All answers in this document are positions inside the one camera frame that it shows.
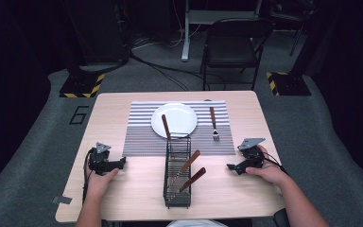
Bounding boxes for wooden-handled spoon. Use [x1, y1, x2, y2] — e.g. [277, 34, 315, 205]
[178, 166, 207, 194]

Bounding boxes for white desk frame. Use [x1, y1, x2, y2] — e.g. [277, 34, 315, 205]
[181, 0, 263, 62]

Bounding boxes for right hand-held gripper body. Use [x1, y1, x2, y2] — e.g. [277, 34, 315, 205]
[237, 137, 267, 175]

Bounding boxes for wooden-handled utensil standing upright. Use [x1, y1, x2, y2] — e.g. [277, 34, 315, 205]
[161, 113, 172, 142]

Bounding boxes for person's white clothing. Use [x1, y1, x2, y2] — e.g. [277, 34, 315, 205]
[165, 218, 229, 227]

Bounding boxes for black folding chair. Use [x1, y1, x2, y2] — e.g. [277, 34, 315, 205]
[199, 17, 275, 92]

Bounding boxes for person's right hand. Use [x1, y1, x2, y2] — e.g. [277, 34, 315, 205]
[245, 144, 294, 187]

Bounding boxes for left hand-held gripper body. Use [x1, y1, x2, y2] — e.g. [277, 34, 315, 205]
[87, 141, 123, 176]

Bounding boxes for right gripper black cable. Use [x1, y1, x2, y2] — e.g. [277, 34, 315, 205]
[262, 152, 290, 176]

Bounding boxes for white round plate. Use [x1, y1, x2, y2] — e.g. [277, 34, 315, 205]
[150, 102, 199, 140]

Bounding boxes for black armrest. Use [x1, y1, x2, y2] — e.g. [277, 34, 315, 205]
[271, 207, 292, 227]

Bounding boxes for black floor cables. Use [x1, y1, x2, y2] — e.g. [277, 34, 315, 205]
[130, 29, 225, 93]

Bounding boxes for grey striped placemat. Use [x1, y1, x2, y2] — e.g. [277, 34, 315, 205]
[122, 99, 237, 157]

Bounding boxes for black yellow striped stand base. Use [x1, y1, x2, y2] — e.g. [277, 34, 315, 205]
[59, 72, 106, 99]
[266, 71, 313, 97]

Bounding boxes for grey tape piece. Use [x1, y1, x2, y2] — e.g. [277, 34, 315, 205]
[52, 195, 74, 205]

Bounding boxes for black wire cutlery rack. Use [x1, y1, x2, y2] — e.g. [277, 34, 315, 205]
[163, 133, 193, 210]

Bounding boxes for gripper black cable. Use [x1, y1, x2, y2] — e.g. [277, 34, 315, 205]
[81, 148, 95, 204]
[262, 152, 290, 176]

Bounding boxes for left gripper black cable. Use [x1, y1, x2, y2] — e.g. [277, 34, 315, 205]
[81, 148, 95, 204]

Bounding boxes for person's left hand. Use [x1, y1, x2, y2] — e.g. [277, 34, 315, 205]
[85, 166, 121, 202]

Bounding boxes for wooden-handled knife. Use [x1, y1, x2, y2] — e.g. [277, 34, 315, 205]
[168, 149, 201, 189]

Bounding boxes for wooden-handled fork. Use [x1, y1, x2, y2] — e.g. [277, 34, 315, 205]
[209, 106, 221, 142]

